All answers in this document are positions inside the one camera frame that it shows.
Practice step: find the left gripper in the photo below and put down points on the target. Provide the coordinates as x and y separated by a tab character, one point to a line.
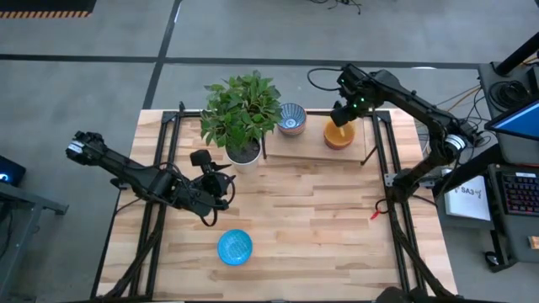
215	189

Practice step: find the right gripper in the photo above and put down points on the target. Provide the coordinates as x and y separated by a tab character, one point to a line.
344	114

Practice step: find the yellow translucent plastic bowl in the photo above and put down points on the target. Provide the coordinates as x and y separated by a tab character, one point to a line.
343	135

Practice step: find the blue white patterned bowl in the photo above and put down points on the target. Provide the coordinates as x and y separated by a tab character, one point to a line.
291	117

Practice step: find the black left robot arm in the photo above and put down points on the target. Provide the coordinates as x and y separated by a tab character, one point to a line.
126	168

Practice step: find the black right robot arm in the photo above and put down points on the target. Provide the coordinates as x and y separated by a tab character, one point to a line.
421	109

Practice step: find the wooden shelf with black legs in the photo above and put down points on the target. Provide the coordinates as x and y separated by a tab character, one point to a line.
307	145

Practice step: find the white plant pot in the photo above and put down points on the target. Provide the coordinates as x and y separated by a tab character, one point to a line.
246	169

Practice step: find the green leafy plant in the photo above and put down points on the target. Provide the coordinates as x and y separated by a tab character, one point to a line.
240	109

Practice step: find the orange patterned bowl, blue inside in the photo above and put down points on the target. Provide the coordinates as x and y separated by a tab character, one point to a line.
235	247

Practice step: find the red clip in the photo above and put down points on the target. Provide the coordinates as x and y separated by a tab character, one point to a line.
374	215

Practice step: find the white paper sheet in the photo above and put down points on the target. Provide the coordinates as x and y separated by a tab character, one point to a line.
467	204

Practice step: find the laptop with blue screen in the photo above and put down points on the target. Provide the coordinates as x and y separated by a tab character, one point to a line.
518	122

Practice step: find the black pole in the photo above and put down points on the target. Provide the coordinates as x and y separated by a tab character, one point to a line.
520	52

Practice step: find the black round object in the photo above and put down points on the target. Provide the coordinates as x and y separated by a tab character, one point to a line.
396	296

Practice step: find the black keyboard with coloured keys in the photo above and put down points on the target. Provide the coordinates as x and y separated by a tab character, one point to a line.
522	193

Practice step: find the grey side table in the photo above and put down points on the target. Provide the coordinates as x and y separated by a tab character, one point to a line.
25	202

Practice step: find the black device with blue light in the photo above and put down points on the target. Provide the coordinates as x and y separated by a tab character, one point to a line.
10	170

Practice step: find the grey operator desk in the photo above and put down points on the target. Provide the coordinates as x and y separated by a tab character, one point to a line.
511	240

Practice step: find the black mat with hazard stripes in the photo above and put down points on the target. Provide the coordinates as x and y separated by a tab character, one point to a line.
42	5

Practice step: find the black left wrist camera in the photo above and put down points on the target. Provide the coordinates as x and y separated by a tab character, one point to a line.
201	157

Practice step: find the black aluminium rig frame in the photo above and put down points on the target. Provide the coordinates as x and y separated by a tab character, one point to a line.
170	115

